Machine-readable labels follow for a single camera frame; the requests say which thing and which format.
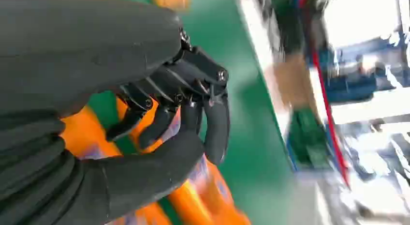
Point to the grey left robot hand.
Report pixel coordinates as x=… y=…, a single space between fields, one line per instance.
x=80 y=47

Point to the orange detergent bottle clear cap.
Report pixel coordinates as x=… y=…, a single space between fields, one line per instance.
x=205 y=201

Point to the ribbed grey left arm sleeve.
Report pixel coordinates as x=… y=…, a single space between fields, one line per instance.
x=32 y=169

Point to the green table mat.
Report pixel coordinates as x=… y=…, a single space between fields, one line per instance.
x=250 y=121

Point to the black monitor screen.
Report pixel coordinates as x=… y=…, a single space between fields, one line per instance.
x=288 y=24

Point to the brown cardboard box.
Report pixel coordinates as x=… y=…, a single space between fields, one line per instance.
x=294 y=82

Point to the green plastic crate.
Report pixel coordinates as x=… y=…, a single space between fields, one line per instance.
x=307 y=143

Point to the red metal bar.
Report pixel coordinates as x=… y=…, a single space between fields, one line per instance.
x=327 y=108

